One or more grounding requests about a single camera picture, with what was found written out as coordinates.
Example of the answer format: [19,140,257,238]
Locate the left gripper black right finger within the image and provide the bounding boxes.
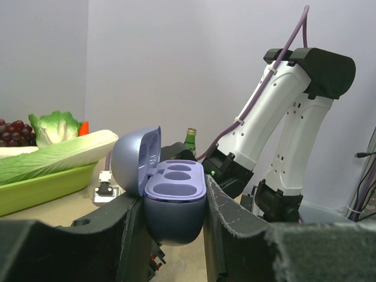
[203,176,375,281]

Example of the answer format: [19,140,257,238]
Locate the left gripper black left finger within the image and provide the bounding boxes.
[1,193,151,281]

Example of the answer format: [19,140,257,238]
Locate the blue-grey earbud charging case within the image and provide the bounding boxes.
[110,126,206,246]

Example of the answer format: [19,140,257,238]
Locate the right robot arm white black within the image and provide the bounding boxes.
[202,47,356,223]

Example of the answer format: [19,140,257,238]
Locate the long green napa cabbage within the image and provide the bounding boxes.
[1,129,119,185]

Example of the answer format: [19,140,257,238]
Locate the green plastic tray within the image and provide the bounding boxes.
[1,162,97,216]

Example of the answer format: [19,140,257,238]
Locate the green glass bottle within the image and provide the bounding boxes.
[184,127,197,157]

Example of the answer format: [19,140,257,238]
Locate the orange carrot toy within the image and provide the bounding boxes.
[78,121,89,136]

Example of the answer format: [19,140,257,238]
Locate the green leafy lettuce toy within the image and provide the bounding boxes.
[28,110,82,149]

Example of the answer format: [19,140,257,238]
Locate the white king oyster mushroom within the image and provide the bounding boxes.
[0,146,39,159]

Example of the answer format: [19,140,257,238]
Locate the dark red grapes bunch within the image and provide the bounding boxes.
[0,119,36,147]

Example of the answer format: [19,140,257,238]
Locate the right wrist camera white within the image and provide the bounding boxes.
[92,170,125,207]

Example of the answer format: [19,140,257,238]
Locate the background cables bundle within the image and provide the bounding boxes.
[346,126,376,223]

